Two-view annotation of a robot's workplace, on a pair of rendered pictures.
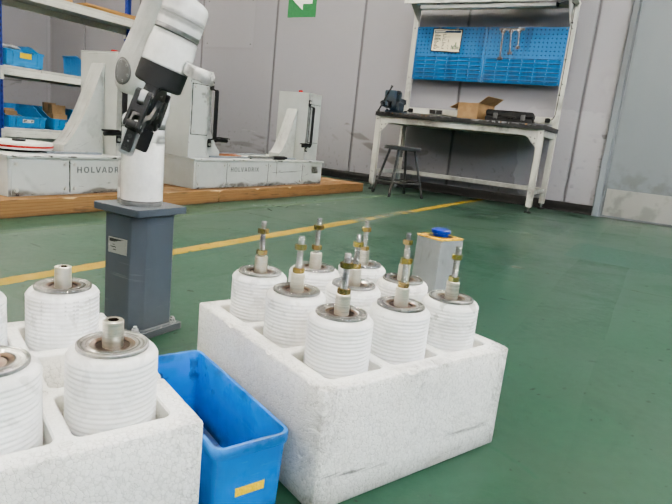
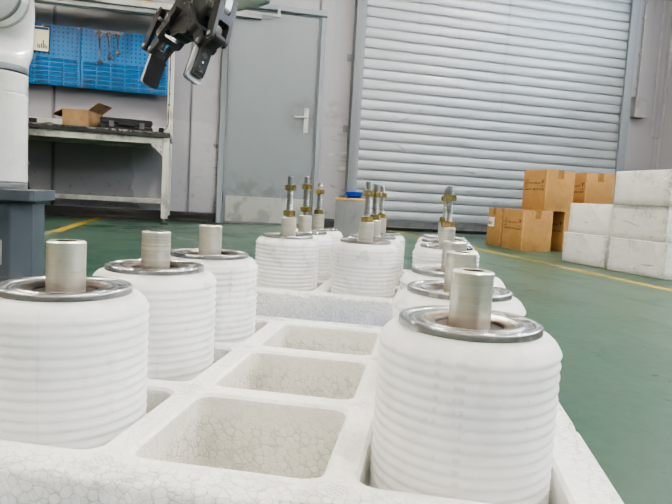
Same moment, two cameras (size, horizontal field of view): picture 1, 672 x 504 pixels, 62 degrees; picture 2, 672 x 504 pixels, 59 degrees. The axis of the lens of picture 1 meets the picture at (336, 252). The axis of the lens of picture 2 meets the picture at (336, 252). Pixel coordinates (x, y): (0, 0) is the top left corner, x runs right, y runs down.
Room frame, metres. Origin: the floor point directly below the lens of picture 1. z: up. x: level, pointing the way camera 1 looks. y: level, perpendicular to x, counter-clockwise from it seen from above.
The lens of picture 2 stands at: (0.24, 0.69, 0.32)
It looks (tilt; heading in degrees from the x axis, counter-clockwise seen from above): 5 degrees down; 317
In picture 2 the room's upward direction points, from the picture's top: 3 degrees clockwise
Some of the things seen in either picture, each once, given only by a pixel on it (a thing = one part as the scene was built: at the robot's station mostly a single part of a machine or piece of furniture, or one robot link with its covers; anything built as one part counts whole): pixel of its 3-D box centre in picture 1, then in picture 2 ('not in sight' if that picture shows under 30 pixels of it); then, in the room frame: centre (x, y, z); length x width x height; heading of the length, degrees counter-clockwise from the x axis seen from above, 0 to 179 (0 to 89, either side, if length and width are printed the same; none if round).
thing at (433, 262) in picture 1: (429, 307); (349, 271); (1.17, -0.22, 0.16); 0.07 x 0.07 x 0.31; 38
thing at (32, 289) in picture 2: not in sight; (65, 289); (0.61, 0.56, 0.25); 0.08 x 0.08 x 0.01
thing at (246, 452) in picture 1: (203, 428); not in sight; (0.75, 0.17, 0.06); 0.30 x 0.11 x 0.12; 38
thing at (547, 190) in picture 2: not in sight; (547, 190); (2.51, -3.55, 0.45); 0.30 x 0.24 x 0.30; 153
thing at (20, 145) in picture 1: (18, 144); not in sight; (2.73, 1.59, 0.29); 0.30 x 0.30 x 0.06
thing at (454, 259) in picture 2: not in sight; (460, 274); (0.50, 0.32, 0.26); 0.02 x 0.02 x 0.03
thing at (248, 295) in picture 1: (256, 320); (285, 296); (0.96, 0.13, 0.16); 0.10 x 0.10 x 0.18
